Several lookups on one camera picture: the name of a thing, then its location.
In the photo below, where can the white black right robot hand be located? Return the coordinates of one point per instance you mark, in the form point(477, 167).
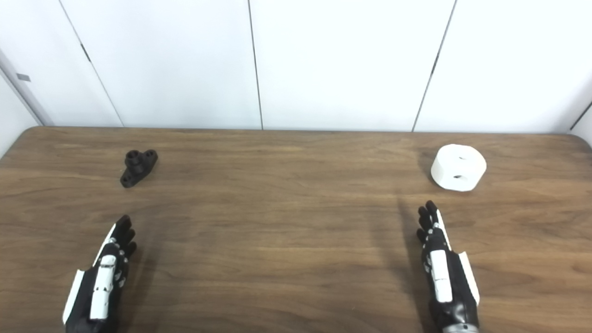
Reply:
point(441, 277)

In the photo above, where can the black flanged holder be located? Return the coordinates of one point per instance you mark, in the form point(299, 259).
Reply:
point(135, 169)

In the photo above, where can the round white piece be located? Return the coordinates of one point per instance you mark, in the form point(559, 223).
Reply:
point(451, 167)

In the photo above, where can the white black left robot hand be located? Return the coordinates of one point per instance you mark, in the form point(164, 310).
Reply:
point(102, 282)

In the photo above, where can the small grey wall tag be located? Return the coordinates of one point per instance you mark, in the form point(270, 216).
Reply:
point(23, 77)

